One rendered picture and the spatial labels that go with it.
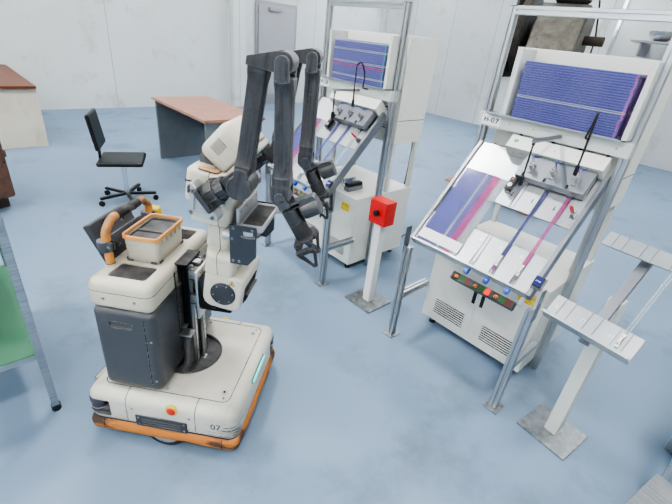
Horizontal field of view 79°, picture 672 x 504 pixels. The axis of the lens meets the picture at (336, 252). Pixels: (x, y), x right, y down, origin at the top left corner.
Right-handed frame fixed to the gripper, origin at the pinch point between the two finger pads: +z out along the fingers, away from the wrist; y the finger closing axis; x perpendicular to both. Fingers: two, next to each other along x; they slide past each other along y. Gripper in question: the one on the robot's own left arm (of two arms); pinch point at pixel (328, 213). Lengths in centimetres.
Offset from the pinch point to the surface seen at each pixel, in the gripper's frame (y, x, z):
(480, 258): 30, -55, 56
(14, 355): -53, 136, 2
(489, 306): 49, -53, 99
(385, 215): 80, -8, 37
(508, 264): 24, -67, 59
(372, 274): 84, 15, 77
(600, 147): 51, -120, 25
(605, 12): 66, -134, -30
